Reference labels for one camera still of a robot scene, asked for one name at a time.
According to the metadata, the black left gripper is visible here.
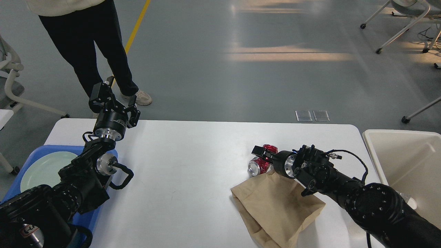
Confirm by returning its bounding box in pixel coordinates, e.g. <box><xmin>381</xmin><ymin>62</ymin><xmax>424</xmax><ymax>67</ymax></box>
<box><xmin>89</xmin><ymin>76</ymin><xmax>141</xmax><ymax>142</ymax></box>

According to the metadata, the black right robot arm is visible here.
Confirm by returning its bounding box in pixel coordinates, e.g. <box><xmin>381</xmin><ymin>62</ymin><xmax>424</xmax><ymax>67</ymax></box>
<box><xmin>252</xmin><ymin>145</ymin><xmax>441</xmax><ymax>248</ymax></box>

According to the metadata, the white office chair left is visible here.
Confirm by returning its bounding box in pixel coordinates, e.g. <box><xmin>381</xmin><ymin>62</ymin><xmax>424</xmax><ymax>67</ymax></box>
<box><xmin>0</xmin><ymin>34</ymin><xmax>70</xmax><ymax>175</ymax></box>

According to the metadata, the light green plate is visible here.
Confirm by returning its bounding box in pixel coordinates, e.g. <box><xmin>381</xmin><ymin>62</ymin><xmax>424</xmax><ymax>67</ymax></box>
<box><xmin>20</xmin><ymin>151</ymin><xmax>77</xmax><ymax>193</ymax></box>

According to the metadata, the brown paper bag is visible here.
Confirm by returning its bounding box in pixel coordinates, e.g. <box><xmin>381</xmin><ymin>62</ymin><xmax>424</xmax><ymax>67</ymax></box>
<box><xmin>230</xmin><ymin>171</ymin><xmax>326</xmax><ymax>248</ymax></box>

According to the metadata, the person in cream sweater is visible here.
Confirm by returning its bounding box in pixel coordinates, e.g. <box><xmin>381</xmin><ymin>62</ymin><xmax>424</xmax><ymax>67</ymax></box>
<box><xmin>26</xmin><ymin>0</ymin><xmax>152</xmax><ymax>106</ymax></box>

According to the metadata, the crushed red soda can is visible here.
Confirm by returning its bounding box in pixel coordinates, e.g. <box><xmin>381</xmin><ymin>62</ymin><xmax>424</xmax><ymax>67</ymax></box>
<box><xmin>247</xmin><ymin>144</ymin><xmax>278</xmax><ymax>176</ymax></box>

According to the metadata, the white paper cup in bin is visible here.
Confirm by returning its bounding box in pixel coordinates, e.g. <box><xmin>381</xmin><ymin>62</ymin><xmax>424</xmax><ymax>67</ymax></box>
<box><xmin>407</xmin><ymin>197</ymin><xmax>417</xmax><ymax>210</ymax></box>

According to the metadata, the aluminium foil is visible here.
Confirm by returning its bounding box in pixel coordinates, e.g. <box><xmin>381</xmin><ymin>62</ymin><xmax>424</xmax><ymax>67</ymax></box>
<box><xmin>397</xmin><ymin>191</ymin><xmax>411</xmax><ymax>203</ymax></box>

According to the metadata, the clear floor plate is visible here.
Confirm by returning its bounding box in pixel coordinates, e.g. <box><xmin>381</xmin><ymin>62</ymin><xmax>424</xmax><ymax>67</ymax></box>
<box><xmin>296</xmin><ymin>110</ymin><xmax>313</xmax><ymax>122</ymax></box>
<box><xmin>313</xmin><ymin>110</ymin><xmax>330</xmax><ymax>122</ymax></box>

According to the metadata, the white plastic bin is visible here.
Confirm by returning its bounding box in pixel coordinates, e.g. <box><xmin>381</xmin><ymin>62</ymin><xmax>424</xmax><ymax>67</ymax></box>
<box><xmin>363</xmin><ymin>129</ymin><xmax>441</xmax><ymax>227</ymax></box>

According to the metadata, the clear floor plate left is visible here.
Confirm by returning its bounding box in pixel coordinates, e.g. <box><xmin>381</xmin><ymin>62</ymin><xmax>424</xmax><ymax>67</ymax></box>
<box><xmin>296</xmin><ymin>110</ymin><xmax>313</xmax><ymax>122</ymax></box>

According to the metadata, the chair leg with caster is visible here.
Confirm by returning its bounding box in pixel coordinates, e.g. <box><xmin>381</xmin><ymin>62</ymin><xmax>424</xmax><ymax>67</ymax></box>
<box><xmin>401</xmin><ymin>97</ymin><xmax>441</xmax><ymax>124</ymax></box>

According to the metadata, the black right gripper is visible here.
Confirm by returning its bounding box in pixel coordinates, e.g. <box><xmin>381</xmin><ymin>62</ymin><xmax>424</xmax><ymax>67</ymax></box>
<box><xmin>252</xmin><ymin>145</ymin><xmax>297</xmax><ymax>179</ymax></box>

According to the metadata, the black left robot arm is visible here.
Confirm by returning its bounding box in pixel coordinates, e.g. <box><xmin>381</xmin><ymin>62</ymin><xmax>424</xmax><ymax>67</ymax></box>
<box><xmin>1</xmin><ymin>76</ymin><xmax>141</xmax><ymax>248</ymax></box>

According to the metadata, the clear floor plate right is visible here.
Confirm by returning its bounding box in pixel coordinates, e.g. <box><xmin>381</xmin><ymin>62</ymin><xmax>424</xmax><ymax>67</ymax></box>
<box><xmin>313</xmin><ymin>110</ymin><xmax>330</xmax><ymax>122</ymax></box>

